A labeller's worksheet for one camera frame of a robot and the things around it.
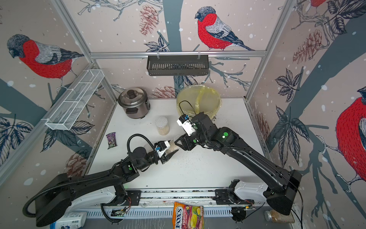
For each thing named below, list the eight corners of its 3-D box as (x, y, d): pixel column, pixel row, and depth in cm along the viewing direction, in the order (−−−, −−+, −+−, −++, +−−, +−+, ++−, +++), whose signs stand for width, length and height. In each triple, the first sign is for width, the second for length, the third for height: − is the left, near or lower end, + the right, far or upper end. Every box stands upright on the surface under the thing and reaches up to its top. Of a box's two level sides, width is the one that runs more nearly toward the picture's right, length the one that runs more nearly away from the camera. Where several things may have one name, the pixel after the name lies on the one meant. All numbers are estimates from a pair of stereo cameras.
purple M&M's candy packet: (108, 149, 95) (106, 147, 93) (107, 136, 101) (106, 134, 99) (117, 145, 96) (116, 144, 94) (115, 133, 102) (114, 131, 100)
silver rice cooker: (124, 122, 108) (113, 103, 92) (130, 105, 119) (121, 86, 103) (147, 122, 107) (140, 103, 92) (151, 105, 119) (146, 86, 103)
